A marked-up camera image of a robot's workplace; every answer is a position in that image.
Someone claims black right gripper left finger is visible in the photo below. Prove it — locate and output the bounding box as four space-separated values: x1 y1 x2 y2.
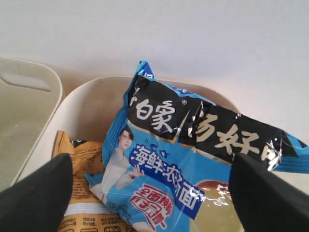
0 153 73 232

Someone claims cream middle plastic bin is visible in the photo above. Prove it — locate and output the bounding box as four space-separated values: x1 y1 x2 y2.
0 58 63 190

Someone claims orange instant noodle packet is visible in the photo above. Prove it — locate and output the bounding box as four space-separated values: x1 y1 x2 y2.
52 131 135 232

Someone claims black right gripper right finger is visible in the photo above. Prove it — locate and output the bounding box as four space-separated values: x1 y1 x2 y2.
229 154 309 232

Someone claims blue instant noodle packet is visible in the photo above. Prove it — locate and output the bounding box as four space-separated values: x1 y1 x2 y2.
85 61 309 232

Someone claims cream plastic bin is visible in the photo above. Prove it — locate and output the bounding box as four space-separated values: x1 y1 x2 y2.
0 58 63 190
23 78 239 179

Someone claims cream right plastic bin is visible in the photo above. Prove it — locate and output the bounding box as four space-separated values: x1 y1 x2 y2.
23 78 239 179

